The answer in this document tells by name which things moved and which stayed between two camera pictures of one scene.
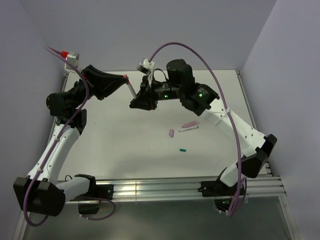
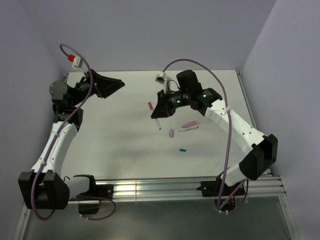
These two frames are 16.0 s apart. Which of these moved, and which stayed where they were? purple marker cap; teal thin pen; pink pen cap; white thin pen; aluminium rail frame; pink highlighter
Moved: pink pen cap; white thin pen
Stayed: aluminium rail frame; teal thin pen; purple marker cap; pink highlighter
